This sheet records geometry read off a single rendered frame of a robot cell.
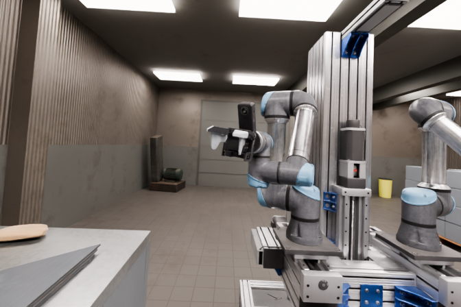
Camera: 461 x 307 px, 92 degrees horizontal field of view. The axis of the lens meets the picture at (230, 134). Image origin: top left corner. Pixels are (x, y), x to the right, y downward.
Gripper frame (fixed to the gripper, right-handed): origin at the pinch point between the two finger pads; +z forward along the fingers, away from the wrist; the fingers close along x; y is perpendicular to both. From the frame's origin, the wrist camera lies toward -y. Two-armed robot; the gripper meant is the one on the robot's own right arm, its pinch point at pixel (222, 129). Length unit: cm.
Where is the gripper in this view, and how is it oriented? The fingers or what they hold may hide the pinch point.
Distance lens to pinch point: 51.7
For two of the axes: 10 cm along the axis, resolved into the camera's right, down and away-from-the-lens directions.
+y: -1.7, 9.8, 0.1
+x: -8.9, -1.6, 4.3
